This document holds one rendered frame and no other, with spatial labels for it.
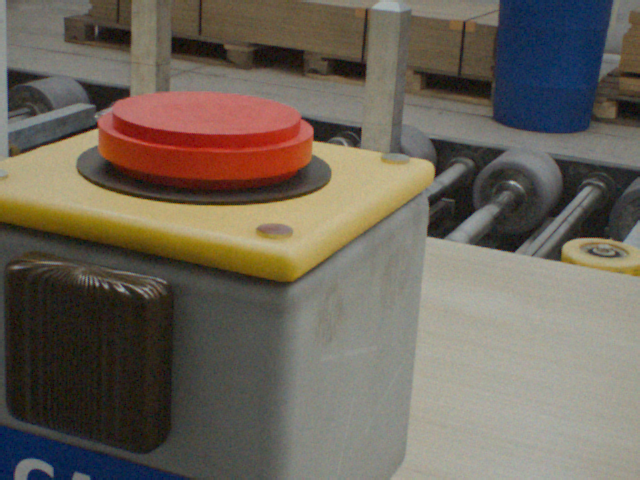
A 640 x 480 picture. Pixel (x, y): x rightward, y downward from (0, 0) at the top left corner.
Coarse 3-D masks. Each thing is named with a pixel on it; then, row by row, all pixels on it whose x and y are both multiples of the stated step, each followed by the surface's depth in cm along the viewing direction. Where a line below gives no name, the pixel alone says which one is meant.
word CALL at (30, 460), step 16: (0, 432) 23; (16, 432) 23; (0, 448) 23; (16, 448) 23; (32, 448) 23; (48, 448) 22; (64, 448) 22; (80, 448) 22; (0, 464) 23; (16, 464) 23; (32, 464) 23; (48, 464) 23; (64, 464) 22; (80, 464) 22; (96, 464) 22; (112, 464) 22; (128, 464) 22
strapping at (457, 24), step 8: (200, 0) 681; (200, 8) 682; (360, 8) 642; (368, 8) 641; (200, 16) 683; (360, 16) 643; (368, 16) 641; (480, 16) 639; (200, 24) 685; (456, 24) 622; (464, 24) 620; (472, 24) 619; (200, 32) 686; (464, 32) 621
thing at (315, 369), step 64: (0, 192) 22; (64, 192) 22; (128, 192) 22; (192, 192) 22; (256, 192) 22; (320, 192) 23; (384, 192) 23; (0, 256) 22; (64, 256) 21; (128, 256) 21; (192, 256) 20; (256, 256) 20; (320, 256) 20; (384, 256) 23; (0, 320) 22; (192, 320) 21; (256, 320) 20; (320, 320) 21; (384, 320) 24; (0, 384) 23; (192, 384) 21; (256, 384) 20; (320, 384) 22; (384, 384) 25; (192, 448) 21; (256, 448) 21; (320, 448) 22; (384, 448) 26
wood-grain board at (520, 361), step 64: (448, 256) 120; (512, 256) 121; (448, 320) 104; (512, 320) 105; (576, 320) 106; (448, 384) 92; (512, 384) 93; (576, 384) 93; (448, 448) 82; (512, 448) 83; (576, 448) 83
